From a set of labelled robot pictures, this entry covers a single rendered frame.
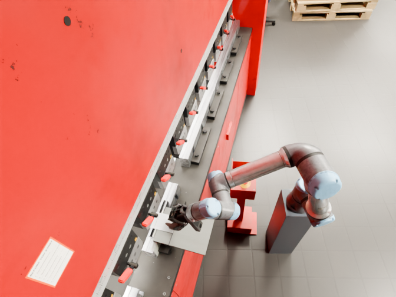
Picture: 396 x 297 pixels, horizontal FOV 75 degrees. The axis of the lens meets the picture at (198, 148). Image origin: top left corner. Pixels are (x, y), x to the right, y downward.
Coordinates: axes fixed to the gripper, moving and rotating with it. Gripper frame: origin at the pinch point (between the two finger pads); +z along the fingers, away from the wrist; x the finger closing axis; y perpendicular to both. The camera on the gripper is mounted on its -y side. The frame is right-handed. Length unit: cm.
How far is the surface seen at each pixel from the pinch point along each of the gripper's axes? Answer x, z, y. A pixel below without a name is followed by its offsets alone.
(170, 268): 17.5, 12.5, -12.1
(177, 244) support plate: 8.5, 1.3, -6.1
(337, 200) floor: -91, 10, -151
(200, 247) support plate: 7.2, -6.0, -14.8
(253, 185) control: -43, -1, -43
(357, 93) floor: -241, -6, -170
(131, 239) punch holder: 18.9, -16.1, 21.1
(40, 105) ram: 14, -64, 62
